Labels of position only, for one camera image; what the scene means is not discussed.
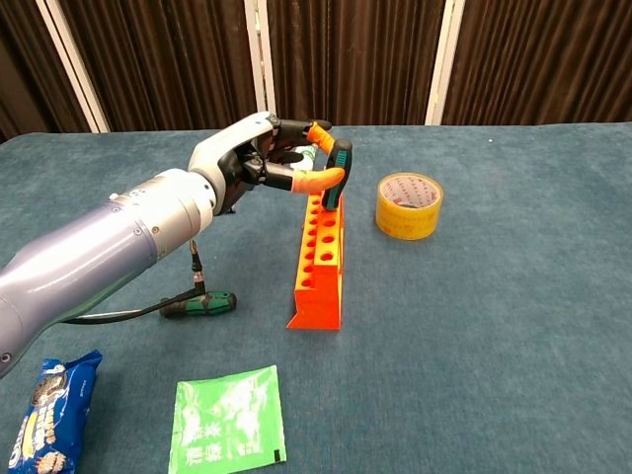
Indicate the white partition frame post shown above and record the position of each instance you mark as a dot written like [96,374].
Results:
[74,64]
[444,59]
[260,59]

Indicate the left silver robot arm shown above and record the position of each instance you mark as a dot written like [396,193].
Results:
[99,247]

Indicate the small white green bottle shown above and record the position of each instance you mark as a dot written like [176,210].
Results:
[308,154]

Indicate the blue cookie packet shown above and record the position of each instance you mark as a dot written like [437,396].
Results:
[54,415]

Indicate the green tea sachet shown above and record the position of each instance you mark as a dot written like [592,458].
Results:
[227,424]

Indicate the plain green black screwdriver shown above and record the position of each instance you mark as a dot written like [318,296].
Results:
[332,200]

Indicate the yellow packing tape roll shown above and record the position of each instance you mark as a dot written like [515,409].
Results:
[405,224]

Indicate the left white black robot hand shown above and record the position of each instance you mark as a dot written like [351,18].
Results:
[232,153]

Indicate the patterned green black screwdriver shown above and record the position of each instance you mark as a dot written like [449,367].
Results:
[217,302]

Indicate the orange yellow tool rack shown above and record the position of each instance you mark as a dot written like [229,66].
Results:
[321,301]

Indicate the blue felt table mat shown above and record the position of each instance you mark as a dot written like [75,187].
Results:
[494,321]

